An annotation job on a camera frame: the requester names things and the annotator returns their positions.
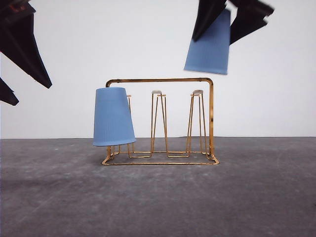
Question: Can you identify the gold wire cup rack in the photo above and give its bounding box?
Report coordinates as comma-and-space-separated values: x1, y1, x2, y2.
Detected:
102, 78, 219, 165

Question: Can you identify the blue plastic cup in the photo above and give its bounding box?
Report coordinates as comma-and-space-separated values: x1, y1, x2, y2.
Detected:
184, 9, 231, 75
93, 87, 137, 146

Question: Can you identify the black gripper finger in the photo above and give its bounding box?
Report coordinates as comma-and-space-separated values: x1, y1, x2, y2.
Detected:
192, 0, 226, 41
0, 77, 19, 106
229, 0, 274, 44
0, 12, 52, 88

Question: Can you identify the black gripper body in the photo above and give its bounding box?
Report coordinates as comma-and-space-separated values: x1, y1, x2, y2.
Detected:
0, 0, 36, 23

